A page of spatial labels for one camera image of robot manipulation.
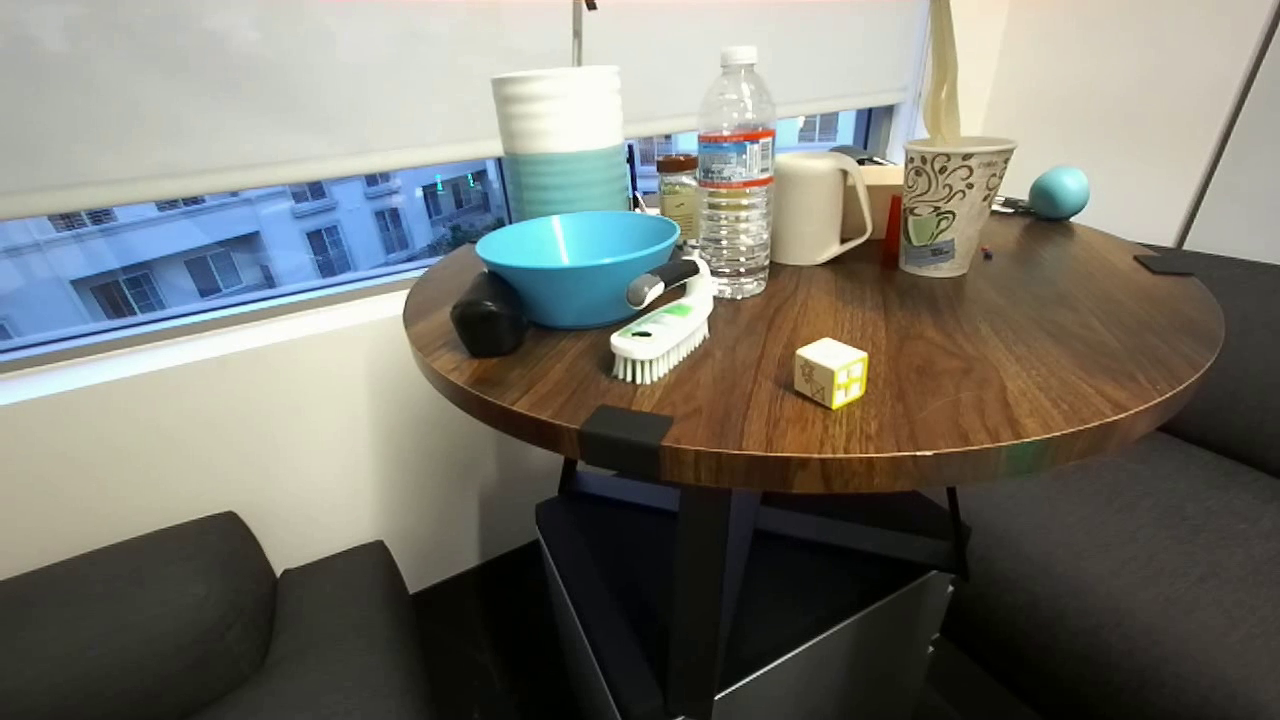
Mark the patterned paper cup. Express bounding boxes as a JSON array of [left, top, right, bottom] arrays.
[[900, 137, 1016, 280]]

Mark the white scrub brush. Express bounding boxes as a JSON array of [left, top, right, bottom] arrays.
[[609, 259, 717, 383]]

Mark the black tape patch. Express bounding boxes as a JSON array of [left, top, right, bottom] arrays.
[[578, 404, 670, 474], [1130, 251, 1194, 276]]

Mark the blue plastic bowl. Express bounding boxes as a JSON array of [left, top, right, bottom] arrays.
[[476, 212, 679, 328]]

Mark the small black box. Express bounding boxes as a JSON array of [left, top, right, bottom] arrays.
[[453, 272, 526, 361]]

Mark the glass jar with lid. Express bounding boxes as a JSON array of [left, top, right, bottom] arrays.
[[656, 150, 699, 242]]

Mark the white and yellow cube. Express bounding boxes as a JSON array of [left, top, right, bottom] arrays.
[[792, 334, 867, 409]]

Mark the clear plastic water bottle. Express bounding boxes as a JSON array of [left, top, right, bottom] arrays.
[[696, 44, 774, 298]]

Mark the white mug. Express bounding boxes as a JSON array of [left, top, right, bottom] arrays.
[[772, 150, 871, 266]]

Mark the white and teal vase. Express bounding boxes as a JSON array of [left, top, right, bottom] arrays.
[[490, 64, 628, 218]]

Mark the black table base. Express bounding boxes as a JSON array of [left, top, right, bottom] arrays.
[[534, 464, 967, 720]]

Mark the teal ball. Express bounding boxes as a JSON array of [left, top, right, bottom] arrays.
[[1028, 165, 1092, 218]]

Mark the dark grey sofa left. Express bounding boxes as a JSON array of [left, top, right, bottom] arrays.
[[0, 513, 437, 720]]

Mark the dark grey sofa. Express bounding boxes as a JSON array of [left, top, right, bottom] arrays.
[[949, 251, 1280, 720], [0, 513, 437, 720]]

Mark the black tape patch right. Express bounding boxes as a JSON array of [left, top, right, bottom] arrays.
[[1130, 251, 1194, 276]]

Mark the dark grey sofa right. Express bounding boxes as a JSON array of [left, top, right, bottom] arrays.
[[949, 251, 1280, 720]]

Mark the white roller window blind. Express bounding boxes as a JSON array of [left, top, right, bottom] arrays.
[[0, 0, 926, 217]]

